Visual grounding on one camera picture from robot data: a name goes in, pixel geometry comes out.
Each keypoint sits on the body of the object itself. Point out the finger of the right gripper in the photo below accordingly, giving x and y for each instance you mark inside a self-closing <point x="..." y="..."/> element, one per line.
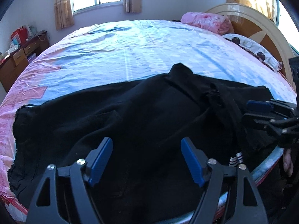
<point x="271" y="105"/>
<point x="262" y="122"/>

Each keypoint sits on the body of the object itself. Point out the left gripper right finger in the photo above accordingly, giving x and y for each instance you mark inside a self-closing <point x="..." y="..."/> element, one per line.
<point x="243" y="202"/>

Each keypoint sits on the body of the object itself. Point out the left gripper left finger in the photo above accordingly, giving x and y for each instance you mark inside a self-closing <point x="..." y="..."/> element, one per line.
<point x="63" y="193"/>

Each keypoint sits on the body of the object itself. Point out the black pants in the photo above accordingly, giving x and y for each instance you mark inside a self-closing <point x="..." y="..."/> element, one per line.
<point x="146" y="179"/>

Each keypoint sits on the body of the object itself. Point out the right hand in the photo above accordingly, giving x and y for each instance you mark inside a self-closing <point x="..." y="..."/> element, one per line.
<point x="287" y="162"/>

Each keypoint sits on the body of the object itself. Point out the patterned pillow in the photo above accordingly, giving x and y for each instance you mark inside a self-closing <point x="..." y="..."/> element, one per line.
<point x="255" y="49"/>

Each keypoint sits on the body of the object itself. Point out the cream wooden headboard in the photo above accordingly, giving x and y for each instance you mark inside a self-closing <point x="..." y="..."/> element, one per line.
<point x="252" y="24"/>

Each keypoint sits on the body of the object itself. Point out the pink folded blanket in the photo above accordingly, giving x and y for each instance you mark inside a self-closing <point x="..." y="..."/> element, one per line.
<point x="219" y="24"/>

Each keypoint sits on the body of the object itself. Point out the wooden desk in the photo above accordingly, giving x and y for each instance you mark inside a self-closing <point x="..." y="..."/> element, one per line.
<point x="17" y="61"/>

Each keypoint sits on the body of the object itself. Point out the blue pink bed sheet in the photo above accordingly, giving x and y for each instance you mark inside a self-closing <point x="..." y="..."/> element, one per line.
<point x="123" y="51"/>

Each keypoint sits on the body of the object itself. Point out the red gift bag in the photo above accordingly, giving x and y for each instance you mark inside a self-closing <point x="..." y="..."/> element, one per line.
<point x="20" y="35"/>

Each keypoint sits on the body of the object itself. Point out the left beige curtain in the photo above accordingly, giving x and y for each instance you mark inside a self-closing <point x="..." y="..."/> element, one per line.
<point x="63" y="11"/>

